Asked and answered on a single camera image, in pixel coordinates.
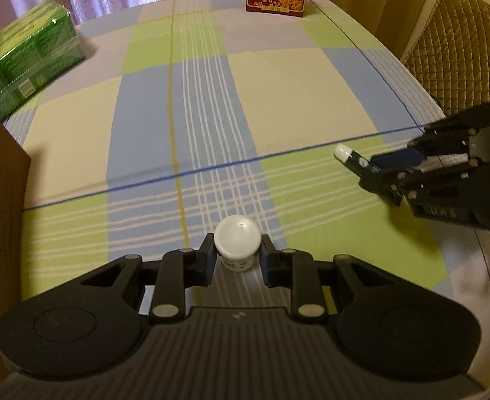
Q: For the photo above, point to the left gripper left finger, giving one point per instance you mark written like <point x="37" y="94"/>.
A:
<point x="176" y="272"/>

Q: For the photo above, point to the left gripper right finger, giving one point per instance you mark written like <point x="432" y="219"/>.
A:
<point x="296" y="271"/>

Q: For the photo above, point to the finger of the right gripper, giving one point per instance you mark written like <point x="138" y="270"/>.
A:
<point x="398" y="159"/>

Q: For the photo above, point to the green cream tube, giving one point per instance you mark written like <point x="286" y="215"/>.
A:
<point x="351" y="159"/>

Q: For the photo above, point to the white pill bottle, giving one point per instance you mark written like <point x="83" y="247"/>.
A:
<point x="237" y="239"/>

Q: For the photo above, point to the quilted chair cushion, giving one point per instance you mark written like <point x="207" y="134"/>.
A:
<point x="451" y="57"/>

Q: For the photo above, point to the plaid tablecloth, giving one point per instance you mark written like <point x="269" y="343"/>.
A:
<point x="188" y="111"/>

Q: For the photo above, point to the green tissue multipack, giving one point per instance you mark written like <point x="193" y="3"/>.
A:
<point x="34" y="50"/>

